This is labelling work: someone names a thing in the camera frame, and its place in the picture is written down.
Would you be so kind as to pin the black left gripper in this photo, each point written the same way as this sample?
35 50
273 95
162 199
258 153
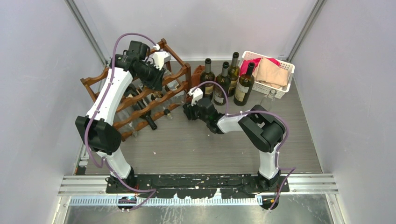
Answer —
156 82

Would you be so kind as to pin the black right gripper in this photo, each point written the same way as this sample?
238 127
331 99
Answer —
188 111

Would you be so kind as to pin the green wine bottle silver neck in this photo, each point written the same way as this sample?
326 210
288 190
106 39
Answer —
207 75

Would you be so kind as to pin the dark green wine bottle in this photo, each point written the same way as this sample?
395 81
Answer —
233 72

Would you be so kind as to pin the dark wine bottle cream label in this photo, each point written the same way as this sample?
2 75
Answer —
244 86

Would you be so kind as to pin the clear bottle gold cap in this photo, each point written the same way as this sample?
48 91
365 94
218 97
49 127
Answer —
178 98

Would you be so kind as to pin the clear bottle front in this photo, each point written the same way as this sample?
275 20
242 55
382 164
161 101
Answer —
268 100

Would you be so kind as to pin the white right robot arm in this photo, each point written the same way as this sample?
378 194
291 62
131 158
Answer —
266 131

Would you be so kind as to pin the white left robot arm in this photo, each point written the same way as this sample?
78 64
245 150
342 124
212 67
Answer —
96 127

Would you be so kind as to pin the wooden wine rack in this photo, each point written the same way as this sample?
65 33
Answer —
183 76

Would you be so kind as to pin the brown suede cloth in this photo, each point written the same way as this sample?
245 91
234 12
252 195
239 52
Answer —
195 80

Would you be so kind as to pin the pink cloth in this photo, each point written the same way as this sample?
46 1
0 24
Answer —
245 63

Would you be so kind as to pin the beige cloth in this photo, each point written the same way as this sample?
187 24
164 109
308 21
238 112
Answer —
270 74

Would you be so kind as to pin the white plastic basket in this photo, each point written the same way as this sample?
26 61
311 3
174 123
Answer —
263 88

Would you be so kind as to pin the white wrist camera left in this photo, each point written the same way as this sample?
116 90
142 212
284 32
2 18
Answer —
160 58

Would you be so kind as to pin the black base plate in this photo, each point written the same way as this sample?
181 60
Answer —
198 186

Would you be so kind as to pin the aluminium frame rail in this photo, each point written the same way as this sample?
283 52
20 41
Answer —
87 190

